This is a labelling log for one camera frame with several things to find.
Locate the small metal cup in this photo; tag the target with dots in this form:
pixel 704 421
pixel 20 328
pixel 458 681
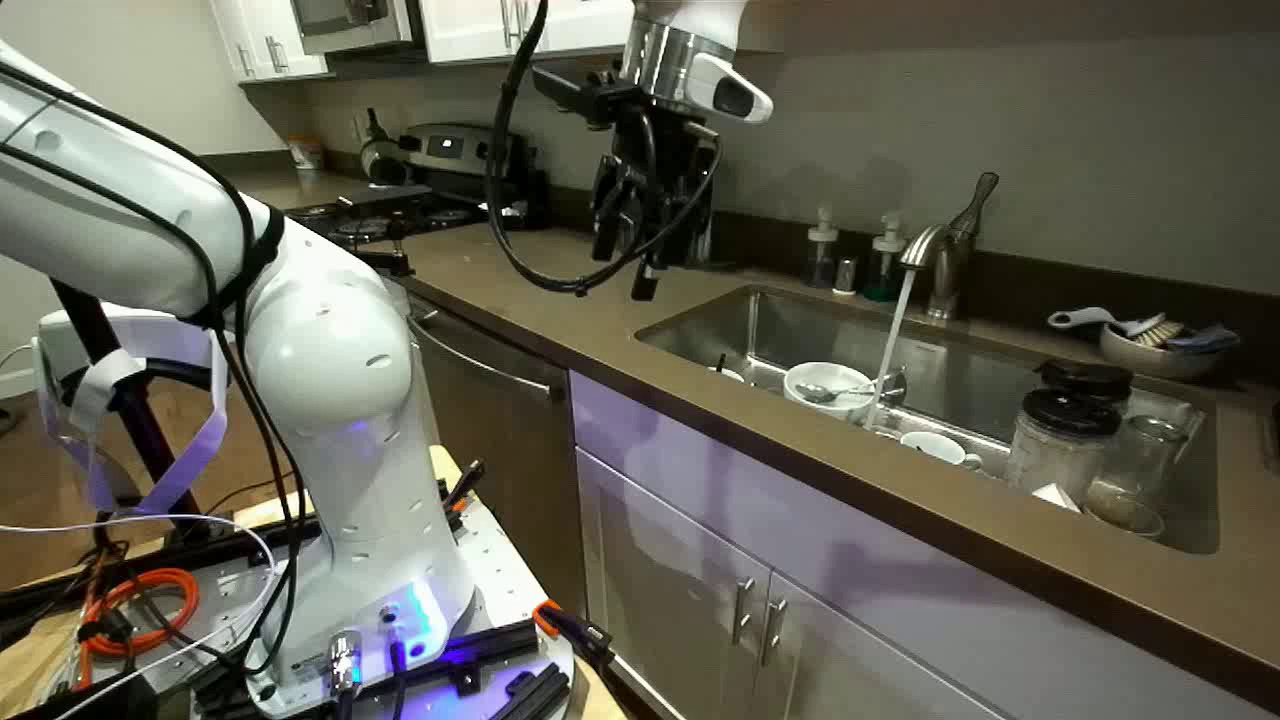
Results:
pixel 844 279

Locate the white lower cabinet door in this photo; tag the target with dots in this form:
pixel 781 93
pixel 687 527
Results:
pixel 855 667
pixel 654 587

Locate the green soap dispenser white pump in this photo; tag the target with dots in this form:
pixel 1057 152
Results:
pixel 887 266

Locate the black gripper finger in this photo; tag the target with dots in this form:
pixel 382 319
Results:
pixel 609 205
pixel 649 262

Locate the chrome faucet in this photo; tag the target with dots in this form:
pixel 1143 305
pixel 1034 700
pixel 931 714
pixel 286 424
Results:
pixel 945 285

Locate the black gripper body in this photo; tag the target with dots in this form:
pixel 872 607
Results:
pixel 663 141

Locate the white bowl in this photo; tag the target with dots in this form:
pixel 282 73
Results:
pixel 824 384

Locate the white mug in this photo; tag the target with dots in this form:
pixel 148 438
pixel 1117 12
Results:
pixel 932 447

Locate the bowl with utensils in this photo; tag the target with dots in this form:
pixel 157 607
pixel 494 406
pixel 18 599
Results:
pixel 1153 351

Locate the black clamp orange tip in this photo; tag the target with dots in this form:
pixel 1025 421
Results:
pixel 572 632

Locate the dark kettle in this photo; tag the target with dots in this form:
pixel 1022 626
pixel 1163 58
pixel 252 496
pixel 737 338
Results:
pixel 382 152

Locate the black pole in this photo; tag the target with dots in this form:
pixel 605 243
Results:
pixel 125 403

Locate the stainless dishwasher front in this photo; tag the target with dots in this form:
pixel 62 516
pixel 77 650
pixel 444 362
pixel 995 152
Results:
pixel 494 441

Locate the stainless steel sink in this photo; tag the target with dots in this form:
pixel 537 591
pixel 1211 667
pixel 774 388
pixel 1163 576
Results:
pixel 800 327

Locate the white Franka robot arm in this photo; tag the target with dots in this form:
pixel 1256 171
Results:
pixel 333 403

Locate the white upper cabinets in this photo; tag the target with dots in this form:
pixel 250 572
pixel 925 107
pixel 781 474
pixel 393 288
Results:
pixel 465 27

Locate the glass jar black lid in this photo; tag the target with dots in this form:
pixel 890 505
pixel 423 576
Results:
pixel 1061 454

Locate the clear soap dispenser white pump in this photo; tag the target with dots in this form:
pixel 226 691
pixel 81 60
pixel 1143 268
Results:
pixel 821 253

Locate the clear drinking glass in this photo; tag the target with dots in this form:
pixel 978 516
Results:
pixel 1135 481

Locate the robot mounting table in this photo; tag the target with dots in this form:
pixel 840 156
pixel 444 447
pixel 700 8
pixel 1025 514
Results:
pixel 514 572

